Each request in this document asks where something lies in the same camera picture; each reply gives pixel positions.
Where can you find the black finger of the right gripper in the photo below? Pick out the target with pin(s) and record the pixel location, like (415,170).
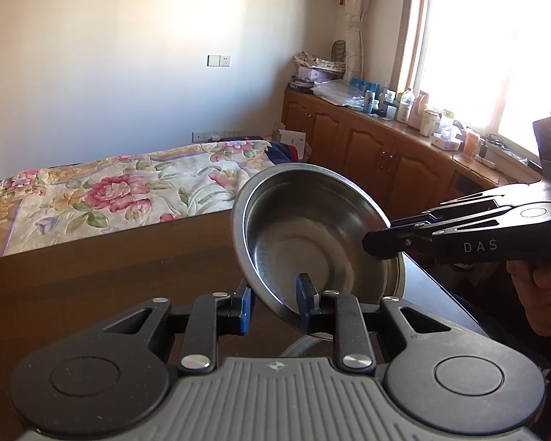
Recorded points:
(389,242)
(485,209)

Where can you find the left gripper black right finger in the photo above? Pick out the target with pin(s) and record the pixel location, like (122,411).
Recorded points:
(338,314)

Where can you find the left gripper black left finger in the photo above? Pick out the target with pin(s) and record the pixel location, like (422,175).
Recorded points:
(211,317)

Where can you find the shallow small steel bowl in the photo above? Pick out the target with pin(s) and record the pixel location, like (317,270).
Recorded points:
(295,218)

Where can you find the large stainless steel bowl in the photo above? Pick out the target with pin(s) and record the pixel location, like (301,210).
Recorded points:
(308,346)

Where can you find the person's right hand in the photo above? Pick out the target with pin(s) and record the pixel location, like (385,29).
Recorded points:
(532,281)

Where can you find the orange cup on counter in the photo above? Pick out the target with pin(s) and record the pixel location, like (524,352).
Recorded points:
(470,144)

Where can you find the wooden cabinet with countertop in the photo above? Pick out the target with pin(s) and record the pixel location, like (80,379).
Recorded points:
(397,167)

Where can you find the white bottle on counter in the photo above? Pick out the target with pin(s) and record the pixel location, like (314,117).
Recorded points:
(405,105)

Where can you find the red and navy blanket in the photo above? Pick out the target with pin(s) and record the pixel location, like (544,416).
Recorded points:
(280,152)

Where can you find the stack of papers and boxes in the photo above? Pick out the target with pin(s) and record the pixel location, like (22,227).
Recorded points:
(311,71)

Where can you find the floral bed quilt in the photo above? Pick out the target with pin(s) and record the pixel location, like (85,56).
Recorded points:
(44,207)

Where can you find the patterned beige curtain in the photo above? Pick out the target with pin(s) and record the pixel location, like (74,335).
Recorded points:
(354,17)

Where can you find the wall power strip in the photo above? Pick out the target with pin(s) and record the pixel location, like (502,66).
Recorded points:
(216,135)

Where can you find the white wall switch plate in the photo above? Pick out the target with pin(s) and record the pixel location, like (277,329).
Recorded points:
(219,61)

